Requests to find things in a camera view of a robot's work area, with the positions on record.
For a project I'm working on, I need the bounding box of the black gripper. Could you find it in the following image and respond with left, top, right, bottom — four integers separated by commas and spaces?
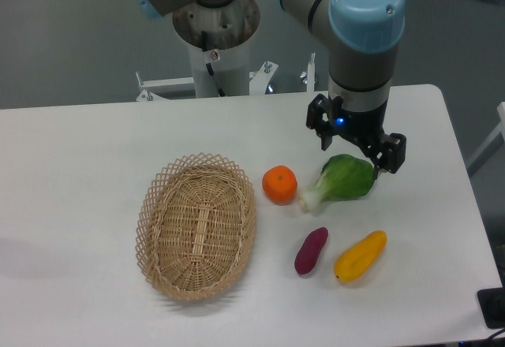
306, 94, 406, 180

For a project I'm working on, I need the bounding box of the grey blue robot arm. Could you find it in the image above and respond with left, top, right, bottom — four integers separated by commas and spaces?
137, 0, 406, 174

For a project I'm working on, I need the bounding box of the yellow mango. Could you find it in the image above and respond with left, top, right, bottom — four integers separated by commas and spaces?
333, 230, 387, 283

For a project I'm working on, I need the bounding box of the green bok choy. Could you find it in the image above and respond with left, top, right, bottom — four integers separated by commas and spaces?
298, 154, 375, 212

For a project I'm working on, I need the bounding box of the orange tangerine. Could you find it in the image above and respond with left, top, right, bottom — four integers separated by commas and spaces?
262, 166, 297, 205

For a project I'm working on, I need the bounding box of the purple sweet potato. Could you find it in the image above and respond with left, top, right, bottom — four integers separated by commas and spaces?
294, 227, 329, 275

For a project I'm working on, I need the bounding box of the oval wicker basket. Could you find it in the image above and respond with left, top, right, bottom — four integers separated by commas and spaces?
135, 153, 256, 300

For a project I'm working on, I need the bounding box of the black device at table edge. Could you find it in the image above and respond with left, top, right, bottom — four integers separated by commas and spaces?
477, 288, 504, 329

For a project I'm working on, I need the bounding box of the white frame at right edge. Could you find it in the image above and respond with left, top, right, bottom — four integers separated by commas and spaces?
466, 102, 504, 177

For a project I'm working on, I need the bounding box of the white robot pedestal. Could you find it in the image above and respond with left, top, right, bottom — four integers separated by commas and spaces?
134, 0, 317, 103

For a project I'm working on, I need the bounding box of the black cable on pedestal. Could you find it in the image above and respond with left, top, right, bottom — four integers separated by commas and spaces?
200, 30, 226, 98

